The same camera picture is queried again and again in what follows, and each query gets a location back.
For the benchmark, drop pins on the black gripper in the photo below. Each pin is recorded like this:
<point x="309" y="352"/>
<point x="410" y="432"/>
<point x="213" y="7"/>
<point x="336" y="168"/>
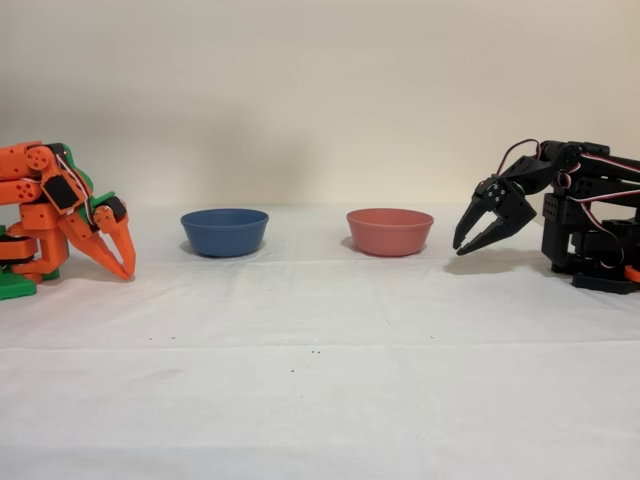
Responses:
<point x="500" y="196"/>

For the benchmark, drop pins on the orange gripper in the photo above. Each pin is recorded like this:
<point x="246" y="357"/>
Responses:
<point x="106" y="218"/>

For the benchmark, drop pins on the green robot base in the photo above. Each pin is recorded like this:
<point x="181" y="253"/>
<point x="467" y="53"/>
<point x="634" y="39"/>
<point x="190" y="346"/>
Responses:
<point x="17" y="290"/>

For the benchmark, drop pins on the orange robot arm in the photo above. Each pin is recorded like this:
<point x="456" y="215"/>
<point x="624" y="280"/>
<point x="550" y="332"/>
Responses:
<point x="45" y="220"/>

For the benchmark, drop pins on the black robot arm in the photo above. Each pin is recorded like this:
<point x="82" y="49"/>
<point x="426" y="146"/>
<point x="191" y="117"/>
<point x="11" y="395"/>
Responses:
<point x="565" y="220"/>

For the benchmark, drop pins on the pink bowl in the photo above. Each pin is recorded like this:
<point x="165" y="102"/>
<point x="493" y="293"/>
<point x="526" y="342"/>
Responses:
<point x="390" y="232"/>

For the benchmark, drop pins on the blue bowl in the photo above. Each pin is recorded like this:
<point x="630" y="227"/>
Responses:
<point x="225" y="232"/>

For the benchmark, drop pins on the small orange base clip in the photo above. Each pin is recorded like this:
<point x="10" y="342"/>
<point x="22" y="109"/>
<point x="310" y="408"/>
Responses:
<point x="634" y="273"/>

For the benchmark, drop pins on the white tablecloth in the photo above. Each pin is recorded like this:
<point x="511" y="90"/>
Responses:
<point x="250" y="400"/>

